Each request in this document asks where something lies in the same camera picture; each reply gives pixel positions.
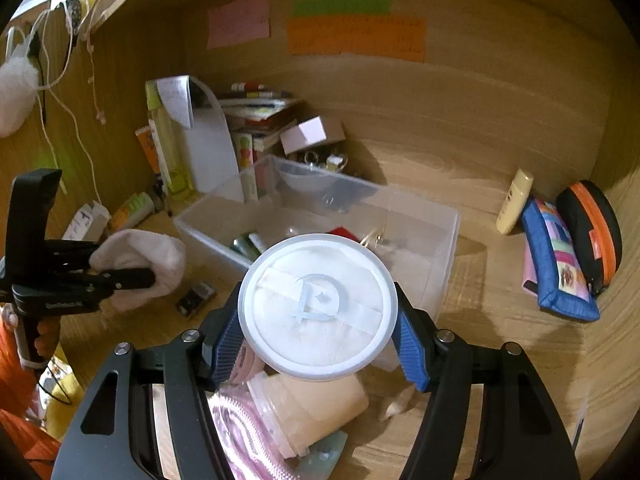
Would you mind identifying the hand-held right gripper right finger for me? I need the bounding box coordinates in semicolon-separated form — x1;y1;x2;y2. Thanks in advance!
392;282;581;480

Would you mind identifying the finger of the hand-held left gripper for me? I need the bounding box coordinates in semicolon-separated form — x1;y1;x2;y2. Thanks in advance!
42;239;101;275
75;267;157;292

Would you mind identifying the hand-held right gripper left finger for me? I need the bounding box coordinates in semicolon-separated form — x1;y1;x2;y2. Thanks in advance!
50;292;251;480

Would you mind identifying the white sock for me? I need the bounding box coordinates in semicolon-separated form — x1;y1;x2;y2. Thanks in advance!
89;229;187;313

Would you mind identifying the pink striped cloth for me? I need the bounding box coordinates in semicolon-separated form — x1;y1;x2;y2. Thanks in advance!
207;345;301;480

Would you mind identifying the beige plastic jar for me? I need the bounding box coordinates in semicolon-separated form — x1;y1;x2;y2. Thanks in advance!
247;372;370;457

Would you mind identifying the round white powder puff case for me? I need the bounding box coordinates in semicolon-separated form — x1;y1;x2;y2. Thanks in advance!
239;232;400;380

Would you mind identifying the clear plastic storage box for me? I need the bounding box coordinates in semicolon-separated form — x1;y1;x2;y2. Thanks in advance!
172;154;461;331

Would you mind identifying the pale teal board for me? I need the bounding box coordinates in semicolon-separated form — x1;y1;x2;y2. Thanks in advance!
295;430;349;480

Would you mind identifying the wooden desktop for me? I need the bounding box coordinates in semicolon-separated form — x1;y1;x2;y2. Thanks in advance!
50;125;621;480

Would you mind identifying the person's left hand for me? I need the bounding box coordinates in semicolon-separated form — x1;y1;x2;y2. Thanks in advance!
31;320;62;362

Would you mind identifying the white carton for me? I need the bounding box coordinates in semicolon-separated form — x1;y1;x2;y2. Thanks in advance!
62;202;111;241

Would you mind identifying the small beige item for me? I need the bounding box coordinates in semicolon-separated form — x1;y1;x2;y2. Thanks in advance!
378;390;416;422

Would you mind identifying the small black packet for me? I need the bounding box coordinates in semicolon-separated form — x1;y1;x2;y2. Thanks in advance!
176;282;217;318

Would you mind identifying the green orange tube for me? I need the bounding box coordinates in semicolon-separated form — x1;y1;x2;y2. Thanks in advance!
107;192;156;231

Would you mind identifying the dark green tube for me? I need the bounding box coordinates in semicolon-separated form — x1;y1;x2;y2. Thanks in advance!
231;236;256;261

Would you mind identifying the yellow green tall bottle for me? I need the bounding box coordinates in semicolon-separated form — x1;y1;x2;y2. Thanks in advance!
146;81;195;196

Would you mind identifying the orange white box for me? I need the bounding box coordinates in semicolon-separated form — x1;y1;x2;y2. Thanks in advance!
135;127;160;176

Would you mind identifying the white fluffy pom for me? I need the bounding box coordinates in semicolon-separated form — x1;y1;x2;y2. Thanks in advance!
0;50;41;138

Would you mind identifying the yellow cloth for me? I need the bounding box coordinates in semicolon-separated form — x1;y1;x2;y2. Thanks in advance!
45;360;83;436

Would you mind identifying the pink flat pouch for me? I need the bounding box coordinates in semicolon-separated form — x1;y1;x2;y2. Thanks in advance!
521;247;543;293

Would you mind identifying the white file holder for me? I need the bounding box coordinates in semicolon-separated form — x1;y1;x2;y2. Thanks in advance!
185;76;246;196

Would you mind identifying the blue patchwork pouch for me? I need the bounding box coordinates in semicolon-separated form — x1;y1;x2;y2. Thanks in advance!
521;197;601;322

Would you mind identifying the clear plastic bowl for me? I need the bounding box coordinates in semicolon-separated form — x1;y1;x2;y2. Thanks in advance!
277;165;346;196

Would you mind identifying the white paper note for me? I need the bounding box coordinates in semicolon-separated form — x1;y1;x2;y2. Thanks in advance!
159;76;195;128

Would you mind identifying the cream lotion bottle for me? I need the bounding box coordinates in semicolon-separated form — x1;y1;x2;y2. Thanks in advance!
496;168;535;235

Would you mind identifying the stack of books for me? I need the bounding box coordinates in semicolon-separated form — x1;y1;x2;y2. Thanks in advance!
217;81;306;201

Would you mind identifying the black orange zip case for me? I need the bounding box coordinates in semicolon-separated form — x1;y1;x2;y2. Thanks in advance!
555;180;623;297

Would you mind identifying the open small cardboard box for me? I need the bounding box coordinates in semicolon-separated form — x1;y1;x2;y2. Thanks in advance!
280;116;347;157

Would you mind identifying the pink sticky note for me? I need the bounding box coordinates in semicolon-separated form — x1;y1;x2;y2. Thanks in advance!
206;0;272;50

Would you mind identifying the orange sticky note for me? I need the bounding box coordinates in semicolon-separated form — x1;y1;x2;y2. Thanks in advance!
286;15;427;63

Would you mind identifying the green sticky note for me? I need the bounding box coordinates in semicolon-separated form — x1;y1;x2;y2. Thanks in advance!
292;0;392;17

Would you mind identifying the white hanging cord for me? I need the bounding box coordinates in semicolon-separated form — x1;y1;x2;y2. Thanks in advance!
35;0;107;196

